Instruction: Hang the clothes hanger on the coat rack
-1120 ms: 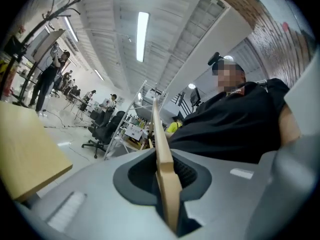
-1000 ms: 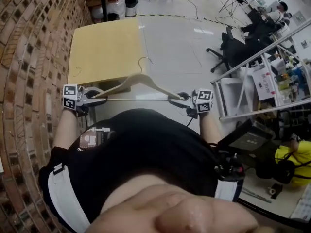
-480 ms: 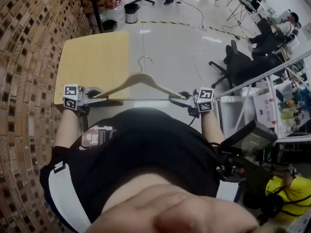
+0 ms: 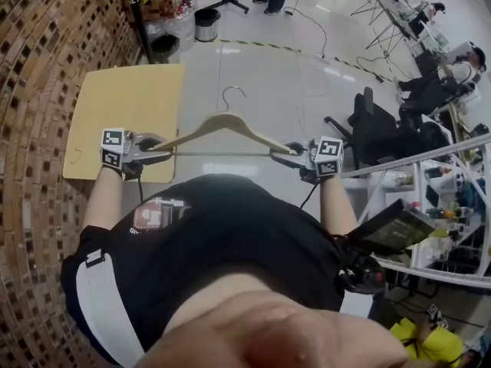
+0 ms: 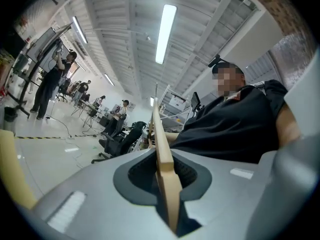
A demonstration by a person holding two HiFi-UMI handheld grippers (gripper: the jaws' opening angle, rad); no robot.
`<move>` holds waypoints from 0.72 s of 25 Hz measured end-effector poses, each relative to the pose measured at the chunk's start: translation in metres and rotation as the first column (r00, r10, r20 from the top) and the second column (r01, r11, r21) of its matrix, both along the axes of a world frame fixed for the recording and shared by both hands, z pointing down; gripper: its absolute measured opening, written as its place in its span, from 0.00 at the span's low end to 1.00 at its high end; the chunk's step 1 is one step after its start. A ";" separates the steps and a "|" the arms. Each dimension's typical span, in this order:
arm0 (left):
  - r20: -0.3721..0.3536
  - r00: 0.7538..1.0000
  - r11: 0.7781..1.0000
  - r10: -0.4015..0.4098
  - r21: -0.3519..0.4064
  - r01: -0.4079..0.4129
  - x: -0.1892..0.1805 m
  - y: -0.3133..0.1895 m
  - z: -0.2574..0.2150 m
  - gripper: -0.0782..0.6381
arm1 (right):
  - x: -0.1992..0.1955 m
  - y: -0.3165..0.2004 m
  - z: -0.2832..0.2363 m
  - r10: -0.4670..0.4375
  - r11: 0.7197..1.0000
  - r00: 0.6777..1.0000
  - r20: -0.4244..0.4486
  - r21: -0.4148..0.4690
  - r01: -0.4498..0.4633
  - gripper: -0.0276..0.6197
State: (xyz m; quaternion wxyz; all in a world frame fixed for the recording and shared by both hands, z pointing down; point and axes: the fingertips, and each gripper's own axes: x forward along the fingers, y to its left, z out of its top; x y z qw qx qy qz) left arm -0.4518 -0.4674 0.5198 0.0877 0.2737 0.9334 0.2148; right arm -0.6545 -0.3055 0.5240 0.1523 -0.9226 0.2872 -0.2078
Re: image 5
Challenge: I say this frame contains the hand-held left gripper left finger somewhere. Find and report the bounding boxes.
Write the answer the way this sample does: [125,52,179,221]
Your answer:
[31,148,176,240]

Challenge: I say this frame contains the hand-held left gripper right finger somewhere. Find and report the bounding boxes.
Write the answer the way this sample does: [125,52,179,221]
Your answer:
[171,148,274,240]

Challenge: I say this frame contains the wooden clothes hanger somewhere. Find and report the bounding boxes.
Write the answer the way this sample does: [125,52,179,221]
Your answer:
[147,82,185,237]

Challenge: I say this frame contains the person's left forearm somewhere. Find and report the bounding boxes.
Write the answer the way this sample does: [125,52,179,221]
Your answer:
[275,103,303,145]

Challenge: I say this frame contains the white metal shelf rack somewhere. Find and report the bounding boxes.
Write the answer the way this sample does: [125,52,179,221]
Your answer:
[158,83,198,128]

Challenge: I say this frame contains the black office chair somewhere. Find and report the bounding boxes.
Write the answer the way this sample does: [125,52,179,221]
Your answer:
[90,120,148,165]

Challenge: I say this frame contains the person's black shirt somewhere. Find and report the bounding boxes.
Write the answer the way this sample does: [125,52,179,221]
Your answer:
[169,79,289,165]

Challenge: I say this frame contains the folding table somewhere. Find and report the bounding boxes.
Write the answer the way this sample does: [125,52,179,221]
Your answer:
[70,99,103,128]

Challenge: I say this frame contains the small black monitor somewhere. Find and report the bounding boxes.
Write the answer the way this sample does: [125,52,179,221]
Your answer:
[190,91,203,111]

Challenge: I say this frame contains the white cardboard box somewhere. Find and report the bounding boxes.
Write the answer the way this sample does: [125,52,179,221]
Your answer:
[169,94,188,108]

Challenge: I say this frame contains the person's head with black cap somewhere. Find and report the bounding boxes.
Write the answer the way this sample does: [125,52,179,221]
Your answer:
[211,61,248,98]

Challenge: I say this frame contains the black waste bin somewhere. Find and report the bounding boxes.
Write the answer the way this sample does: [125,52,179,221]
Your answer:
[3,106,19,131]

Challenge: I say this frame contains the long ceiling light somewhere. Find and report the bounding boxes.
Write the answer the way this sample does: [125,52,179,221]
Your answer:
[154,3,178,65]
[103,73,116,87]
[71,15,89,45]

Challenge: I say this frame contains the large screen on black stand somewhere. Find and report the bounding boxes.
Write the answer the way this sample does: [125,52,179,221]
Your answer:
[6,22,74,120]

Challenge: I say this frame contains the black floor cable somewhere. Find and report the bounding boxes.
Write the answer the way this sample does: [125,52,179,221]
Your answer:
[44,113,101,139]

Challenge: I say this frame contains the black head camera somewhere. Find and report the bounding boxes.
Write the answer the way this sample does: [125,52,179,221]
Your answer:
[207,54,227,68]

